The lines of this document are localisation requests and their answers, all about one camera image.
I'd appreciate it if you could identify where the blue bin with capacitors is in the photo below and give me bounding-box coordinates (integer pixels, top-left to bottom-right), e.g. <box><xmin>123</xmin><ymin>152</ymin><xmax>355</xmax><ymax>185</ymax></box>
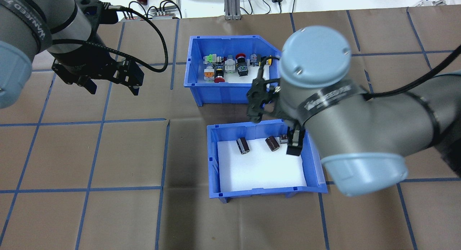
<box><xmin>206</xmin><ymin>119</ymin><xmax>329</xmax><ymax>204</ymax></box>

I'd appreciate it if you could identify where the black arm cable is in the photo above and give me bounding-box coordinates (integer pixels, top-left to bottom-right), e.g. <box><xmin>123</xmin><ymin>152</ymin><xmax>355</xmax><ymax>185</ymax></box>
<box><xmin>362</xmin><ymin>45</ymin><xmax>461</xmax><ymax>99</ymax></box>
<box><xmin>50</xmin><ymin>4</ymin><xmax>170</xmax><ymax>73</ymax></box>

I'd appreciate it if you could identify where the blue bin with buttons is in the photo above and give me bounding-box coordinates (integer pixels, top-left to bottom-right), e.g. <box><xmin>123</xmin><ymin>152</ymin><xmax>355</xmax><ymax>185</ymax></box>
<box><xmin>184</xmin><ymin>35</ymin><xmax>282</xmax><ymax>107</ymax></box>

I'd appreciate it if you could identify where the black button with red cap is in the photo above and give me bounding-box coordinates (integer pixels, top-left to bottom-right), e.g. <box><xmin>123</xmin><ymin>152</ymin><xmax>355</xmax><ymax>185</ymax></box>
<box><xmin>214</xmin><ymin>64</ymin><xmax>226</xmax><ymax>84</ymax></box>

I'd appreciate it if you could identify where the black usb cable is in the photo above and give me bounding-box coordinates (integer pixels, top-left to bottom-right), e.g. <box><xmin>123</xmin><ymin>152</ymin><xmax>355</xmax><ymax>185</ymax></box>
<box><xmin>144</xmin><ymin>0</ymin><xmax>182</xmax><ymax>20</ymax></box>
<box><xmin>119</xmin><ymin>1</ymin><xmax>145</xmax><ymax>21</ymax></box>

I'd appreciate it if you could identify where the dark cylindrical capacitor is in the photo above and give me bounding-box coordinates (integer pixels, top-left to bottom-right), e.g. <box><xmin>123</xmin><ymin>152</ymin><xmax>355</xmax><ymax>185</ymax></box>
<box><xmin>265</xmin><ymin>135</ymin><xmax>281</xmax><ymax>152</ymax></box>
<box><xmin>236</xmin><ymin>137</ymin><xmax>251</xmax><ymax>155</ymax></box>

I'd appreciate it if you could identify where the yellow push button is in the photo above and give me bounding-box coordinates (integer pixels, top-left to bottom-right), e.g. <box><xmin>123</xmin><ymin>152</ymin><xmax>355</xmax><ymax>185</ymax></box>
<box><xmin>250</xmin><ymin>54</ymin><xmax>273</xmax><ymax>68</ymax></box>

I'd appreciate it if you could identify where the aluminium profile post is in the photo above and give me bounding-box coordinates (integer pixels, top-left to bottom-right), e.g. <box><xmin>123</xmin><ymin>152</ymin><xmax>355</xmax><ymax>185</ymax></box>
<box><xmin>223</xmin><ymin>0</ymin><xmax>242</xmax><ymax>21</ymax></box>

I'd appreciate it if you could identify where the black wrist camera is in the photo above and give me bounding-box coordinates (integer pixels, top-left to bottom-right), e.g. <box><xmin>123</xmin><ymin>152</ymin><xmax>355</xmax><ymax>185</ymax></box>
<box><xmin>246</xmin><ymin>76</ymin><xmax>285</xmax><ymax>124</ymax></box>
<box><xmin>74</xmin><ymin>0</ymin><xmax>119</xmax><ymax>25</ymax></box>

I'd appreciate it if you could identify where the grey selector switch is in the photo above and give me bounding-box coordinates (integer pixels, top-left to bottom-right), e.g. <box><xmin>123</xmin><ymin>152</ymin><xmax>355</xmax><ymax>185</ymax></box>
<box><xmin>225</xmin><ymin>55</ymin><xmax>237</xmax><ymax>75</ymax></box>

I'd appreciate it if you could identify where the white foam bin liner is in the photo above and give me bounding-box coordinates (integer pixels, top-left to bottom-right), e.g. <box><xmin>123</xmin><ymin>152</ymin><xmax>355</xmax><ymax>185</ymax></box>
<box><xmin>199</xmin><ymin>55</ymin><xmax>271</xmax><ymax>85</ymax></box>
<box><xmin>216</xmin><ymin>137</ymin><xmax>308</xmax><ymax>193</ymax></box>

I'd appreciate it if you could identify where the black pendant cable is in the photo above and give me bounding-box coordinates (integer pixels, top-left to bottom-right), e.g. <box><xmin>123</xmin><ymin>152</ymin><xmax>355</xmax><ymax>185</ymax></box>
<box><xmin>241</xmin><ymin>0</ymin><xmax>271</xmax><ymax>15</ymax></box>

